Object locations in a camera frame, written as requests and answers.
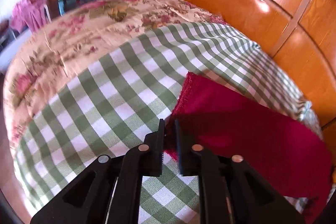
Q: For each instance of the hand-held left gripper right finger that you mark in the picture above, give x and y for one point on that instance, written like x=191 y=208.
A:
x=183 y=158

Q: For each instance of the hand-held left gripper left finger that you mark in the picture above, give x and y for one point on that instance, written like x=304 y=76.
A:
x=157 y=151

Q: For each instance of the dark red cloth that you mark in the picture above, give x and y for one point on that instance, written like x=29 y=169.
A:
x=249 y=134

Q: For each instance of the green checked blanket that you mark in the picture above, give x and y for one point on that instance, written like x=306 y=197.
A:
x=118 y=87

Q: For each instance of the floral bedspread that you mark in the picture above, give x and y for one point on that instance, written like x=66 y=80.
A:
x=78 y=35

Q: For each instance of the white plastic chair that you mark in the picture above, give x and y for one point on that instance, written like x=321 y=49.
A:
x=48 y=12

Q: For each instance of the pink cloth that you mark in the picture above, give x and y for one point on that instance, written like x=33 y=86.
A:
x=29 y=14

